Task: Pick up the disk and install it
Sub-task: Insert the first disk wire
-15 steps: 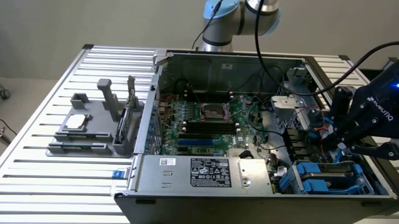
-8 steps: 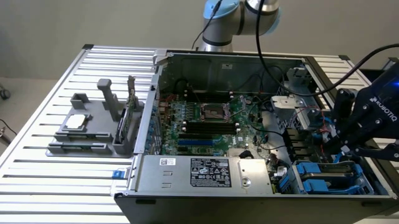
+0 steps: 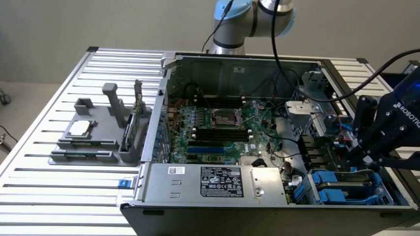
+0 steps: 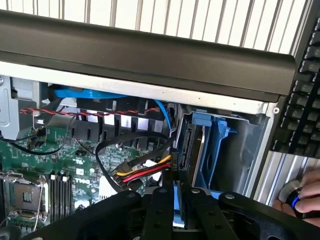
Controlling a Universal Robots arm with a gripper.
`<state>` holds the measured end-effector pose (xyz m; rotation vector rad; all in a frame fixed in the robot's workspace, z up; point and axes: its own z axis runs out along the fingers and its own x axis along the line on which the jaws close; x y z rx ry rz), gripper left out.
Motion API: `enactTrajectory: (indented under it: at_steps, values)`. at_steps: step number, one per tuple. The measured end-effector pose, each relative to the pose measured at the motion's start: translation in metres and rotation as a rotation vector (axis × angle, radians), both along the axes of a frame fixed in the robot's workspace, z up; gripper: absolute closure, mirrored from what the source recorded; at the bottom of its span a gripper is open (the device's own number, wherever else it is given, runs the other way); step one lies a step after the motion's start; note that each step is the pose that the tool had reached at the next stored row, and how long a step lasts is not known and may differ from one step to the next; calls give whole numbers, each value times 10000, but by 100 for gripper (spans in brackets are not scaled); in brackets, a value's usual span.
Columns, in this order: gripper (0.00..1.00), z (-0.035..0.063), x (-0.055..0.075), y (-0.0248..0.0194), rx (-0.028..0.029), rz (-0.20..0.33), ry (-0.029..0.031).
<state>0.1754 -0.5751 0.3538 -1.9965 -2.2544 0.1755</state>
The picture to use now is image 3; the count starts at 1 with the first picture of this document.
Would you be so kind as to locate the blue expansion slot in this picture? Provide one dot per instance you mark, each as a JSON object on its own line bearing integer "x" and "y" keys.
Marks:
{"x": 204, "y": 149}

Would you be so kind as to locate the silver metal drive cage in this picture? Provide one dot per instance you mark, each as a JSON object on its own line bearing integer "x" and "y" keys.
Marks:
{"x": 301, "y": 108}

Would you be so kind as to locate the blue case latch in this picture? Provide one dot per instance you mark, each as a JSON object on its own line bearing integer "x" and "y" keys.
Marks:
{"x": 124, "y": 184}

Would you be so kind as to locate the blue disk bay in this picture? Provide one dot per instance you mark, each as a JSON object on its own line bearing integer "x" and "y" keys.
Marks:
{"x": 328, "y": 195}

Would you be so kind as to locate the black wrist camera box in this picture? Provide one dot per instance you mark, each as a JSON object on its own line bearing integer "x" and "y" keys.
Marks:
{"x": 409, "y": 83}

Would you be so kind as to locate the green motherboard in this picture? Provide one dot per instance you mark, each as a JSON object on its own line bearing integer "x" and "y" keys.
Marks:
{"x": 203, "y": 118}

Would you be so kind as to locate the silver power supply unit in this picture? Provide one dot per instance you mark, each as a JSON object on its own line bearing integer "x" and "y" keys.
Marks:
{"x": 171, "y": 186}

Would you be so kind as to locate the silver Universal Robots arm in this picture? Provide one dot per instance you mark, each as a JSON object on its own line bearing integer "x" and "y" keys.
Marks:
{"x": 236, "y": 27}

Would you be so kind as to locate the black open PC case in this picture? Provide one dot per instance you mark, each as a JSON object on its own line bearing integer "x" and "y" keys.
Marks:
{"x": 229, "y": 221}

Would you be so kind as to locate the CPU with white lid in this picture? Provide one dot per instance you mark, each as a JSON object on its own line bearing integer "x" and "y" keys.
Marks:
{"x": 80, "y": 127}

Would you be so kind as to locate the open CPU socket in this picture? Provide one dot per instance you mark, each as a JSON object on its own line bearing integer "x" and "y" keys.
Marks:
{"x": 228, "y": 118}

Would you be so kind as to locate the green graphics card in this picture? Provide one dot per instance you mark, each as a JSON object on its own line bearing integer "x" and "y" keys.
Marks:
{"x": 137, "y": 108}

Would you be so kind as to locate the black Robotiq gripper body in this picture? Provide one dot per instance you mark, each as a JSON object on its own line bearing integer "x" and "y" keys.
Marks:
{"x": 401, "y": 118}

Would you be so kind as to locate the grey parts rack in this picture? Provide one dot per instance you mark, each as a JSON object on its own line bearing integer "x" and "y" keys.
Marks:
{"x": 101, "y": 118}

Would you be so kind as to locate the black RAM slot bank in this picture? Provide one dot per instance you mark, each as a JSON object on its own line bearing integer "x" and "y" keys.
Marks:
{"x": 223, "y": 134}
{"x": 220, "y": 100}

